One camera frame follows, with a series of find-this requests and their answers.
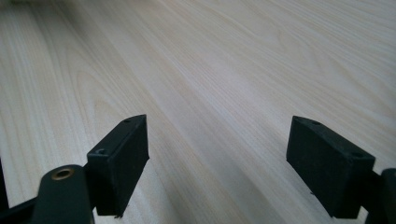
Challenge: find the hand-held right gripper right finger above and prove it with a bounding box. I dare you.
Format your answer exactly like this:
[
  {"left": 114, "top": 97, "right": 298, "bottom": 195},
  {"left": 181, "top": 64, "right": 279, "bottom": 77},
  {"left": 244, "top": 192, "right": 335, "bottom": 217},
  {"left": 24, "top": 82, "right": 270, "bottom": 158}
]
[{"left": 286, "top": 115, "right": 376, "bottom": 219}]

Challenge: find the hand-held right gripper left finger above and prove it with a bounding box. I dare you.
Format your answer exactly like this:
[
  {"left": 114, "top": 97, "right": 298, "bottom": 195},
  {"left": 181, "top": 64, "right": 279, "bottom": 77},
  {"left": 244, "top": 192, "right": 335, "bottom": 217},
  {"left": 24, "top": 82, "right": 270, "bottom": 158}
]
[{"left": 86, "top": 114, "right": 150, "bottom": 218}]

